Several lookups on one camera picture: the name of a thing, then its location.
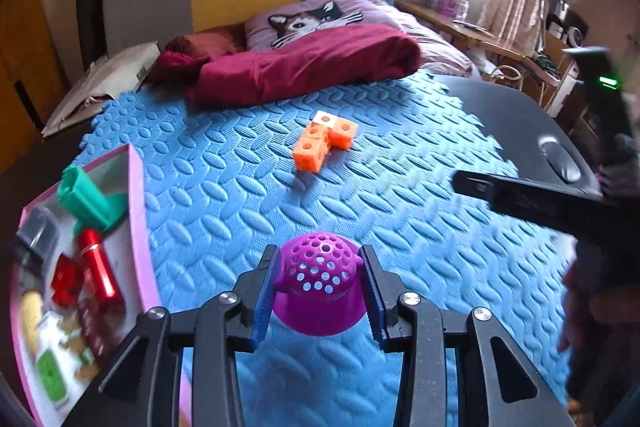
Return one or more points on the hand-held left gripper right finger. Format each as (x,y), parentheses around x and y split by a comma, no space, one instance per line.
(376,307)

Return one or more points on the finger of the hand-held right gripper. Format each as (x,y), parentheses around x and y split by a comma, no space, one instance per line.
(525,199)

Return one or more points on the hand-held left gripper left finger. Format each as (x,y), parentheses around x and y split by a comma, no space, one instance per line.
(264,312)

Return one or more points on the purple perforated toy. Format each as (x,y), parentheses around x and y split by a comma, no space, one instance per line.
(315,277)

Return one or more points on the pink rimmed white tray box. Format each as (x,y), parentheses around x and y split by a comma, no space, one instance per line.
(137,232)

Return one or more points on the orange cube blocks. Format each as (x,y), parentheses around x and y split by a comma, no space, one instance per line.
(310,152)

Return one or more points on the red metallic cylinder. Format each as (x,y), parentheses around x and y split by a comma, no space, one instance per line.
(97,269)

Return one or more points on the red toy block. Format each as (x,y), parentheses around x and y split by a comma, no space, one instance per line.
(65,282)

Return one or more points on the teal green plastic clip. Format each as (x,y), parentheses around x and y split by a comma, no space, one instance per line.
(90,204)

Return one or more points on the person's right hand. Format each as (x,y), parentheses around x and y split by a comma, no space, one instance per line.
(600,287)

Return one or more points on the cardboard box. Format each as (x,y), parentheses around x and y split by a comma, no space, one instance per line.
(555,47)

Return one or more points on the blue foam mat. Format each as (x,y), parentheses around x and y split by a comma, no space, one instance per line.
(225,187)

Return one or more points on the wooden side table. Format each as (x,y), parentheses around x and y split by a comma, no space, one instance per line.
(470,34)

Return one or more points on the pink duvet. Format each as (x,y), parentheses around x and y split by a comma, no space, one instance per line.
(435,47)

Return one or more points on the dark red blanket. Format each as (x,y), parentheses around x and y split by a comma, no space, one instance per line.
(310,62)

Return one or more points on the dark red pillow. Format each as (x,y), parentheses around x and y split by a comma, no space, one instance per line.
(205,41)

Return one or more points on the beige bag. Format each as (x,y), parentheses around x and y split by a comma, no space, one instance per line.
(100,82)

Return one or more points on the cat print pillow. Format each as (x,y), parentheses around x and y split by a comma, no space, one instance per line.
(305,19)

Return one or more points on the wooden wardrobe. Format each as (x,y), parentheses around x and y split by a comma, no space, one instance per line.
(25,57)

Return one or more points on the black rolled mat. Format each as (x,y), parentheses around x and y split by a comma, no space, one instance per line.
(92,7)

